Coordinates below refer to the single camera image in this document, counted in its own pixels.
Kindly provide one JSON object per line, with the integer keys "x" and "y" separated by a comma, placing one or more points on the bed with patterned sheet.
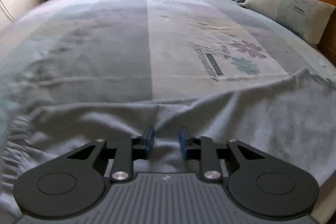
{"x": 105, "y": 37}

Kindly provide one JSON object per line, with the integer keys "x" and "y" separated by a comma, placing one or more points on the pale green printed pillow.
{"x": 291, "y": 8}

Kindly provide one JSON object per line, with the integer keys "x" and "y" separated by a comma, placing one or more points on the grey sweatpants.
{"x": 262, "y": 113}

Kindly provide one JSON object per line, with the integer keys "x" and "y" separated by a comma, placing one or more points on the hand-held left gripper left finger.
{"x": 149, "y": 140}

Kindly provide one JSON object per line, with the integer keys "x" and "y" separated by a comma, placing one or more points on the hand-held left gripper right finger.
{"x": 183, "y": 144}

